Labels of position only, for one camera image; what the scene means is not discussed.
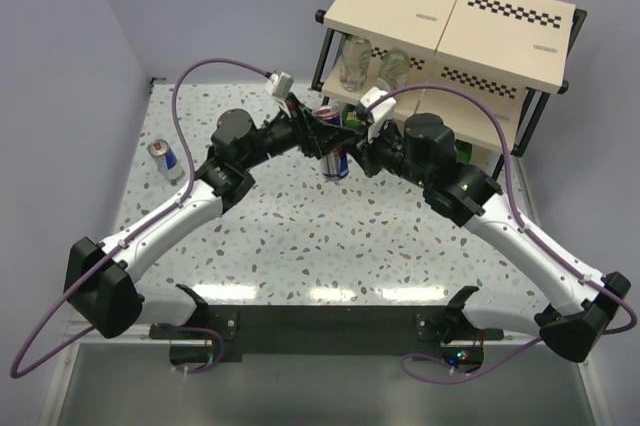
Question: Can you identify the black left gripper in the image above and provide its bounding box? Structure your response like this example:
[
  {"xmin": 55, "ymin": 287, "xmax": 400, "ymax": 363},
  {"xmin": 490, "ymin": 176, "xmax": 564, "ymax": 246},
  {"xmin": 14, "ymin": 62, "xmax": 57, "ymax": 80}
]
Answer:
[{"xmin": 240, "ymin": 92, "xmax": 354, "ymax": 171}]

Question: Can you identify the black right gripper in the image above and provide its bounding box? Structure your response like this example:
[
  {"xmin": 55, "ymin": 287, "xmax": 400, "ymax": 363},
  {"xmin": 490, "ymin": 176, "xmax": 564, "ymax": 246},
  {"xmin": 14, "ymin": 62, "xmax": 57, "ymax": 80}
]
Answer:
[{"xmin": 340, "ymin": 115, "xmax": 430, "ymax": 190}]

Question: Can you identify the silver blue can back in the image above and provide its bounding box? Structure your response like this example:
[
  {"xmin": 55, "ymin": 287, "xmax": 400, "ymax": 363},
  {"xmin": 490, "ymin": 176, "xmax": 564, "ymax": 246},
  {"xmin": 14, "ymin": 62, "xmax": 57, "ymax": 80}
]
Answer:
[{"xmin": 312, "ymin": 105, "xmax": 350, "ymax": 182}]

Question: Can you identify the silver blue can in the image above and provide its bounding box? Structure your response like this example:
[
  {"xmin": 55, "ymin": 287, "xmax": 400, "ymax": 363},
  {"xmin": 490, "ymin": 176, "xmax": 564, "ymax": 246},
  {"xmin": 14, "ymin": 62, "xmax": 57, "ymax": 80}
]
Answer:
[
  {"xmin": 312, "ymin": 105, "xmax": 350, "ymax": 182},
  {"xmin": 147, "ymin": 138, "xmax": 184, "ymax": 182}
]

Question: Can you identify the clear bottle green cap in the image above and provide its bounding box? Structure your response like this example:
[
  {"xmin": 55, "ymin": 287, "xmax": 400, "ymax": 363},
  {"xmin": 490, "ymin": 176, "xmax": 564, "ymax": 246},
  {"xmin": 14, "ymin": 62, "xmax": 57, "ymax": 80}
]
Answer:
[
  {"xmin": 376, "ymin": 48, "xmax": 411, "ymax": 92},
  {"xmin": 339, "ymin": 35, "xmax": 371, "ymax": 92}
]

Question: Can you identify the silver blue can front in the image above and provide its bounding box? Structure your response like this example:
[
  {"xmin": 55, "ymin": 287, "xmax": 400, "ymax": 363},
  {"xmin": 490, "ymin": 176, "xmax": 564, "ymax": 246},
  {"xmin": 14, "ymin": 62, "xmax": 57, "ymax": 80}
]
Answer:
[{"xmin": 147, "ymin": 138, "xmax": 184, "ymax": 182}]

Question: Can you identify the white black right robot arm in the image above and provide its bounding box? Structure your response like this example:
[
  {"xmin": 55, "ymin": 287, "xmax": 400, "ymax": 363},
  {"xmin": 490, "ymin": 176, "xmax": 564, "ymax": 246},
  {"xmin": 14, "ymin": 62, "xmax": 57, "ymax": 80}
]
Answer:
[{"xmin": 356, "ymin": 112, "xmax": 631, "ymax": 363}]

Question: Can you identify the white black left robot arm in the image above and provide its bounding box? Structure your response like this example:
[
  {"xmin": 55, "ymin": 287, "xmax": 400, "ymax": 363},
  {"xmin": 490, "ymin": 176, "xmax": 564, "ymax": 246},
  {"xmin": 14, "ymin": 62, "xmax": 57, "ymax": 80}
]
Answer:
[{"xmin": 64, "ymin": 94, "xmax": 356, "ymax": 339}]

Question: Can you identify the green bottle on shelf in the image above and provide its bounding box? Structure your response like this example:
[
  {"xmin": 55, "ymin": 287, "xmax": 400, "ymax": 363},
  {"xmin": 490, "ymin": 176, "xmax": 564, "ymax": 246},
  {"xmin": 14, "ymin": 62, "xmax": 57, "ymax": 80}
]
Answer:
[{"xmin": 341, "ymin": 104, "xmax": 364, "ymax": 131}]

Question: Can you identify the beige three-tier shelf unit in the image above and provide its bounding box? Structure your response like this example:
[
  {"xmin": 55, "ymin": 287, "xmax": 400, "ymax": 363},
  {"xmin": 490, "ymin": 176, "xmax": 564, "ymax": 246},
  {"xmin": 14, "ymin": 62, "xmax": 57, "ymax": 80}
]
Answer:
[{"xmin": 312, "ymin": 0, "xmax": 587, "ymax": 157}]

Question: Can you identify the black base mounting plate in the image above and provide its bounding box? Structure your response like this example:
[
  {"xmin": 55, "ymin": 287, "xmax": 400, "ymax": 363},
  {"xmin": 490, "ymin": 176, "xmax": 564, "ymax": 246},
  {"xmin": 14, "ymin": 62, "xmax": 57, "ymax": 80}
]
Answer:
[{"xmin": 149, "ymin": 305, "xmax": 504, "ymax": 372}]

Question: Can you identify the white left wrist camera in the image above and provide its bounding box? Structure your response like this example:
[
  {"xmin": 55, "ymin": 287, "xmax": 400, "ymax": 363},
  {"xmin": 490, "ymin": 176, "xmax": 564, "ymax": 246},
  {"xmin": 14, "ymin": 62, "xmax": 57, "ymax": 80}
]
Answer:
[{"xmin": 265, "ymin": 71, "xmax": 294, "ymax": 101}]

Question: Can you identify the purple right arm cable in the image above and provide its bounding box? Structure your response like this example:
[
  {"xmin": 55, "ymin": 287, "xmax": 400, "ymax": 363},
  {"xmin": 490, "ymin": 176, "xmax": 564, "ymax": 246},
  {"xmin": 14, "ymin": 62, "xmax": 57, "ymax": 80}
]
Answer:
[{"xmin": 362, "ymin": 84, "xmax": 637, "ymax": 385}]

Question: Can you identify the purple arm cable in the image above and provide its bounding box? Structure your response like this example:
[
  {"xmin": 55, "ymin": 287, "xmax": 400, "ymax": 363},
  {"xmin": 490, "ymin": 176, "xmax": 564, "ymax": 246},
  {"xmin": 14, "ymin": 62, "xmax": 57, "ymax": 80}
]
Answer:
[
  {"xmin": 362, "ymin": 84, "xmax": 637, "ymax": 385},
  {"xmin": 10, "ymin": 58, "xmax": 274, "ymax": 378}
]

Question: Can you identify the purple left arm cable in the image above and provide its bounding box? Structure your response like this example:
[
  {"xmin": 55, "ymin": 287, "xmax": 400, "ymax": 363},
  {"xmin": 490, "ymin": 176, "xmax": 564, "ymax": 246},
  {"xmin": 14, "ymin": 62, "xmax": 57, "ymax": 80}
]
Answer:
[{"xmin": 10, "ymin": 58, "xmax": 274, "ymax": 378}]

